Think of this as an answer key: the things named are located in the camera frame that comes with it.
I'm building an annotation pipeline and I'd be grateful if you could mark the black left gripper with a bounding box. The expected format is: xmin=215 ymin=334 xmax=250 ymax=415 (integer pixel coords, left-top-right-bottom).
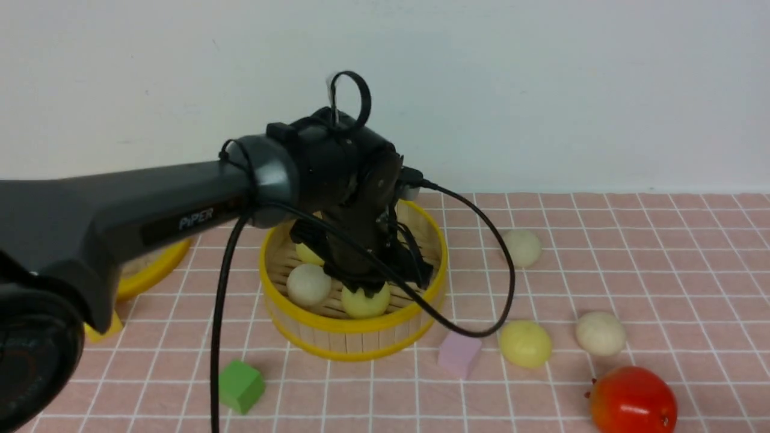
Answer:
xmin=291 ymin=202 xmax=434 ymax=298

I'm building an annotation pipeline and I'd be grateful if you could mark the yellow bun bottom edge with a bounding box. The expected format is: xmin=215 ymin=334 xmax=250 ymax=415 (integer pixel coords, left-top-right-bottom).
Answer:
xmin=341 ymin=283 xmax=391 ymax=319

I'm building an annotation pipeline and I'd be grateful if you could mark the white bun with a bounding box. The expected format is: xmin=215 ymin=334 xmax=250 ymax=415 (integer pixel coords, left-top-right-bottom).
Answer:
xmin=502 ymin=229 xmax=543 ymax=269
xmin=286 ymin=263 xmax=332 ymax=308
xmin=575 ymin=312 xmax=627 ymax=357

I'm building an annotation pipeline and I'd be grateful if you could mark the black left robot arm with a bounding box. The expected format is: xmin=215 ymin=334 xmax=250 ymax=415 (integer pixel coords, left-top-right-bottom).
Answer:
xmin=2 ymin=107 xmax=434 ymax=432

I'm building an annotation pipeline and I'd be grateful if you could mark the bamboo steamer tray yellow rim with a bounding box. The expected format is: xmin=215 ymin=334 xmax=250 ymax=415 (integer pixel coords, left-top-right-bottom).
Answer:
xmin=259 ymin=201 xmax=449 ymax=362

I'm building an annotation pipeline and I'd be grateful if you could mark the bamboo steamer lid yellow rim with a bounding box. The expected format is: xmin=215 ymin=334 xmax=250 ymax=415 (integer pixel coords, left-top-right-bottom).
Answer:
xmin=116 ymin=239 xmax=191 ymax=302

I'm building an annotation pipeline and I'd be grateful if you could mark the pink cube block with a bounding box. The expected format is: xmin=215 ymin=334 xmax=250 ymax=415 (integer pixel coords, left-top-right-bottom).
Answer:
xmin=437 ymin=331 xmax=483 ymax=380

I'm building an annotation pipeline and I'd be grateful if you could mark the green cube block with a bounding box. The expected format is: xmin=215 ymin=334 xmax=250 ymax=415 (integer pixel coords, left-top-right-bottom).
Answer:
xmin=219 ymin=360 xmax=266 ymax=416

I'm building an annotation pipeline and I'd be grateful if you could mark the yellow cube block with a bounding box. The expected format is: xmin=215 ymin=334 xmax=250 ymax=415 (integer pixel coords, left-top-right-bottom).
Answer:
xmin=84 ymin=310 xmax=124 ymax=344

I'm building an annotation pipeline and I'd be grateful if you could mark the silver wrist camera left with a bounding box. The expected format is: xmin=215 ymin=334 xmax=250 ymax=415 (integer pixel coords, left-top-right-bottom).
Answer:
xmin=395 ymin=167 xmax=424 ymax=201

